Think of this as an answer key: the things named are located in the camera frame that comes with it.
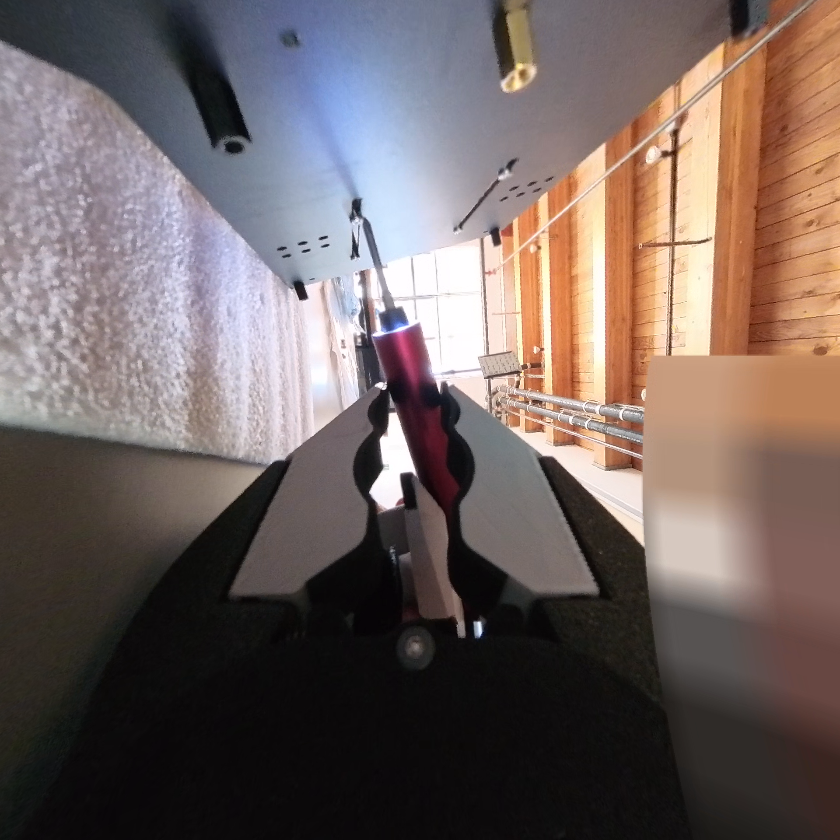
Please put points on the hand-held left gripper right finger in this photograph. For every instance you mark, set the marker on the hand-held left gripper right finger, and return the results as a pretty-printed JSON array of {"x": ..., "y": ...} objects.
[{"x": 525, "y": 512}]

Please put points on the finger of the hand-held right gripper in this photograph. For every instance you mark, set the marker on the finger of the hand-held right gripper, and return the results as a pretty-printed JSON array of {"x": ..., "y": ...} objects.
[{"x": 430, "y": 571}]

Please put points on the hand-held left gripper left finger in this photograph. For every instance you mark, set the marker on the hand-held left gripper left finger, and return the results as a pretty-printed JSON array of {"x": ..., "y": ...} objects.
[{"x": 308, "y": 499}]

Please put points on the red electric screwdriver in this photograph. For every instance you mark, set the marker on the red electric screwdriver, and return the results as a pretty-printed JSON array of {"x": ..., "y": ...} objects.
[{"x": 410, "y": 380}]

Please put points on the dark grey metal panel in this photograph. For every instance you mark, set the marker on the dark grey metal panel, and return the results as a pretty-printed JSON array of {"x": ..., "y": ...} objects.
[{"x": 394, "y": 118}]

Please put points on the galvanized metal pipe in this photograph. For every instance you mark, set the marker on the galvanized metal pipe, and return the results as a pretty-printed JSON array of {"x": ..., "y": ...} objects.
[
  {"x": 590, "y": 425},
  {"x": 590, "y": 405}
]

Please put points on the black perforated stand plate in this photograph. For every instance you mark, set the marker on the black perforated stand plate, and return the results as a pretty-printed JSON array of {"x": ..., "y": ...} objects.
[{"x": 500, "y": 364}]

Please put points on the window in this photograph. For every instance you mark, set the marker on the window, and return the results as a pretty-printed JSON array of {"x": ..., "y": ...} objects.
[{"x": 453, "y": 308}]

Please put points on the thin black rod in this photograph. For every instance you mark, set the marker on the thin black rod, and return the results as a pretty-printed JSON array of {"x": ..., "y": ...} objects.
[
  {"x": 356, "y": 229},
  {"x": 485, "y": 195}
]

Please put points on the black threaded rod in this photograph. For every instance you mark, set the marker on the black threaded rod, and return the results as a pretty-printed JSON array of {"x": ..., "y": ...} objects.
[{"x": 672, "y": 262}]

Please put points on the white foam block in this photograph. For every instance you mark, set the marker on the white foam block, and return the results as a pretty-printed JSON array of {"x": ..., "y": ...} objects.
[{"x": 118, "y": 275}]

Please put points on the long thin metal rod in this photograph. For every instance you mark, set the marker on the long thin metal rod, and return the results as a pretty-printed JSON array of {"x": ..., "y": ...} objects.
[{"x": 613, "y": 165}]

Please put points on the long black standoff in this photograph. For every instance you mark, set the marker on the long black standoff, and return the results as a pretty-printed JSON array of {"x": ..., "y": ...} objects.
[{"x": 220, "y": 111}]

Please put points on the brass hex standoff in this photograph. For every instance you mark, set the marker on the brass hex standoff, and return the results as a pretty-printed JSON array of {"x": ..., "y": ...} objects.
[{"x": 515, "y": 46}]

